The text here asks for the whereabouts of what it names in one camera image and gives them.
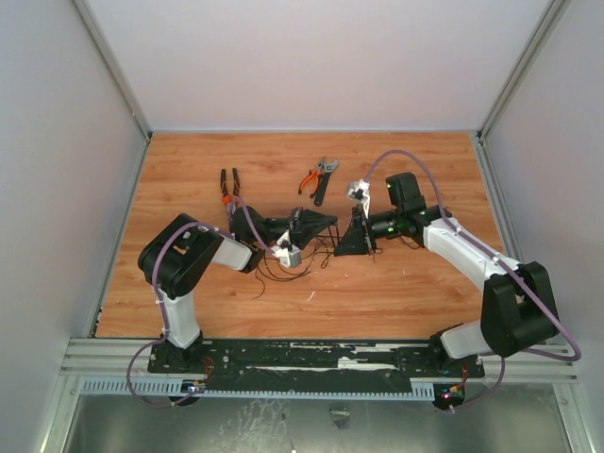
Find aluminium front rail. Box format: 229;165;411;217
60;338;578;384

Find grey slotted cable duct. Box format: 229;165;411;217
78;376;435;401

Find black adjustable wrench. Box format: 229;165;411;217
313;159;339;207

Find left aluminium frame post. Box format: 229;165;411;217
71;0;153;143

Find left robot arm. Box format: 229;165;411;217
138;205;338;373

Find right aluminium frame post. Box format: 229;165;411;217
476;0;571;145

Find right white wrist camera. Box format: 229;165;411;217
346;179;371;217

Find black wire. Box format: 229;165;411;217
252;221;383;301

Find orange black combination pliers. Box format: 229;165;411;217
219;167;243;207

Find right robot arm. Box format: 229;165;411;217
335;173;559;376

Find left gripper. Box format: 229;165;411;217
254;207;338;250

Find aluminium frame post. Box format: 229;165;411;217
476;0;571;145
71;0;153;143

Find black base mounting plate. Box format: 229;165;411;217
148;339;485;393

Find black zip tie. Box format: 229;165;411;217
328;224;341;248

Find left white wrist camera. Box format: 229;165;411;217
271;230;302;268

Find orange needle nose pliers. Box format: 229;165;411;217
297;158;326;199

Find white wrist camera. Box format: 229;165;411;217
271;230;302;268
346;179;371;217

